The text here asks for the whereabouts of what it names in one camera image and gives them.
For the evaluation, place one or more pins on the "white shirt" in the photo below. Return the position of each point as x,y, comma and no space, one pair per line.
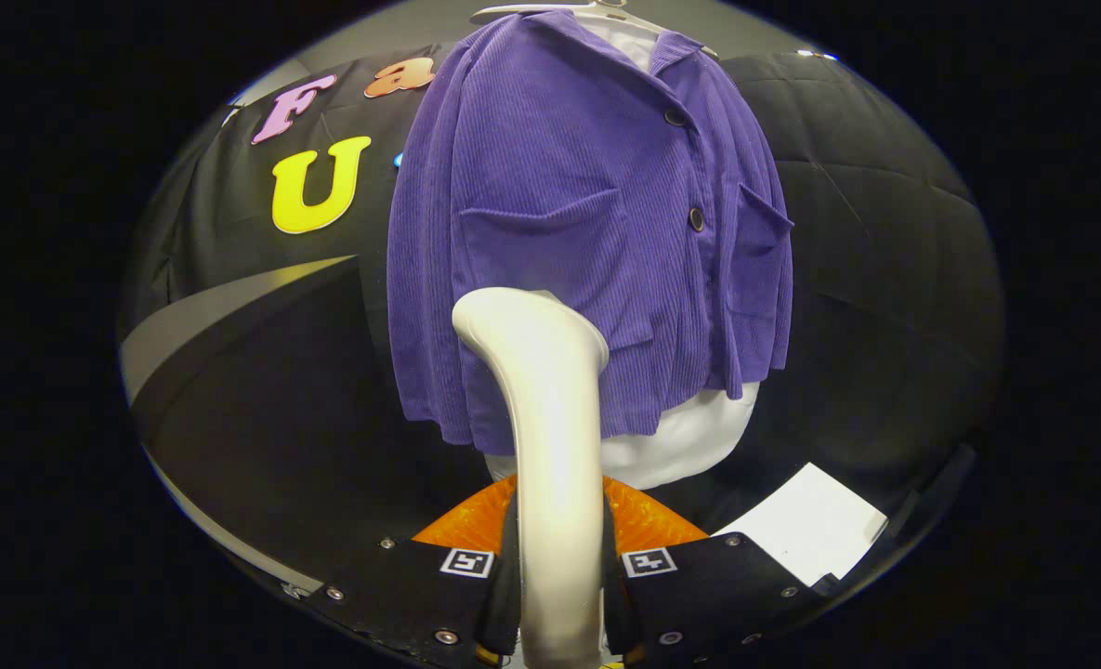
689,437

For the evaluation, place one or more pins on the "white garment steamer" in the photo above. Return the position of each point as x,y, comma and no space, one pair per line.
555,446

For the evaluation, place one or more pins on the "white clothes hanger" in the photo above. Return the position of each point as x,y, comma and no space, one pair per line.
513,9

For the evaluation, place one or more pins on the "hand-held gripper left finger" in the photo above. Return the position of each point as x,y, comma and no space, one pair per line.
401,595

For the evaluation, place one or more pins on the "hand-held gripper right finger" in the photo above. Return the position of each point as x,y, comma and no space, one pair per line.
717,595

